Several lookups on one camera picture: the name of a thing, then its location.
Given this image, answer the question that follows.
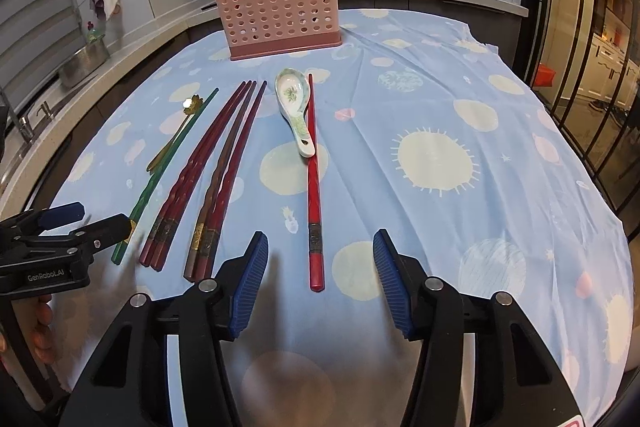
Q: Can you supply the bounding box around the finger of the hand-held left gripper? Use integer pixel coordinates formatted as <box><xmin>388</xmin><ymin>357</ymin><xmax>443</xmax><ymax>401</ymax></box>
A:
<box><xmin>27</xmin><ymin>213</ymin><xmax>132</xmax><ymax>258</ymax></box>
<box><xmin>0</xmin><ymin>202</ymin><xmax>86</xmax><ymax>240</ymax></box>

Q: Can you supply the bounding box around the steel bowl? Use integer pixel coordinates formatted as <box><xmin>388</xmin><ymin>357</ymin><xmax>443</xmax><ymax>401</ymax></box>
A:
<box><xmin>56</xmin><ymin>34</ymin><xmax>111</xmax><ymax>88</ymax></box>

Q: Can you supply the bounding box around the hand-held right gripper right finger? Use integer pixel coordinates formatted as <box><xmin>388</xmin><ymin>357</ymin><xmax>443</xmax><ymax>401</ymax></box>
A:
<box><xmin>372</xmin><ymin>228</ymin><xmax>583</xmax><ymax>427</ymax></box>

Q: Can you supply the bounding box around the brown chopstick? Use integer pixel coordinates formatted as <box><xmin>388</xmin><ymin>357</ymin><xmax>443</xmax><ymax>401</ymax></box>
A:
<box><xmin>183</xmin><ymin>81</ymin><xmax>258</xmax><ymax>282</ymax></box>

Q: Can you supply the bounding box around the gold flower spoon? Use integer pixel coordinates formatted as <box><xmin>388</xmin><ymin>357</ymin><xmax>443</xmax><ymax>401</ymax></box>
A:
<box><xmin>146</xmin><ymin>94</ymin><xmax>207</xmax><ymax>172</ymax></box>

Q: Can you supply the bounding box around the chrome faucet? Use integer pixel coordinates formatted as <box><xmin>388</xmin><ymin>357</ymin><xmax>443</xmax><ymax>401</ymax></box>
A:
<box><xmin>0</xmin><ymin>87</ymin><xmax>36</xmax><ymax>145</ymax></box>

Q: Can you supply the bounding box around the white floral ceramic spoon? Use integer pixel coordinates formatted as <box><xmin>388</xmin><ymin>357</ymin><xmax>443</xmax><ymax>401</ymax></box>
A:
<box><xmin>275</xmin><ymin>68</ymin><xmax>317</xmax><ymax>158</ymax></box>

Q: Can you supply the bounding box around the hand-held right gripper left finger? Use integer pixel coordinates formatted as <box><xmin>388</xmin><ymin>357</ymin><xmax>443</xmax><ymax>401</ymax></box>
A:
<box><xmin>60</xmin><ymin>231</ymin><xmax>271</xmax><ymax>427</ymax></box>

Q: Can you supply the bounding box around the person's left hand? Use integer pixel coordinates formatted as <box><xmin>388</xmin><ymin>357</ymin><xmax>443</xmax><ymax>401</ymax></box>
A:
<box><xmin>27</xmin><ymin>292</ymin><xmax>55</xmax><ymax>353</ymax></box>

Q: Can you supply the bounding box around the blue printed tablecloth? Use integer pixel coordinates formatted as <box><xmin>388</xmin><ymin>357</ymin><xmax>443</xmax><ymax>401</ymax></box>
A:
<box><xmin>47</xmin><ymin>7</ymin><xmax>636</xmax><ymax>427</ymax></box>

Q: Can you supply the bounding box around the red box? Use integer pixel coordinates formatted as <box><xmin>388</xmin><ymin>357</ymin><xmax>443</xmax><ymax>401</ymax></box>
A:
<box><xmin>532</xmin><ymin>63</ymin><xmax>557</xmax><ymax>88</ymax></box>

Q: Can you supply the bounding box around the green chopstick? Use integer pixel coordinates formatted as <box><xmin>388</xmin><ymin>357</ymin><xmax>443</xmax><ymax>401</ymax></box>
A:
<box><xmin>111</xmin><ymin>87</ymin><xmax>221</xmax><ymax>267</ymax></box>

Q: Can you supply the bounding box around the black framed glass door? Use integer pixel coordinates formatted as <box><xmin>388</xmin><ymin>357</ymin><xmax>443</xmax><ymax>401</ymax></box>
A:
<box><xmin>520</xmin><ymin>0</ymin><xmax>640</xmax><ymax>228</ymax></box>

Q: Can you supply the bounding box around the pink perforated utensil holder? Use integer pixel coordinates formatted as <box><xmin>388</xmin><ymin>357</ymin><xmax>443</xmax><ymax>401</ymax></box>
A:
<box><xmin>210</xmin><ymin>0</ymin><xmax>343</xmax><ymax>60</ymax></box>

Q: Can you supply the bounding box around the bright red chopstick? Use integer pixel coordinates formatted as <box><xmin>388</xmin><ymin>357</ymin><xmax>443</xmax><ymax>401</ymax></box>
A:
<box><xmin>305</xmin><ymin>73</ymin><xmax>326</xmax><ymax>293</ymax></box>

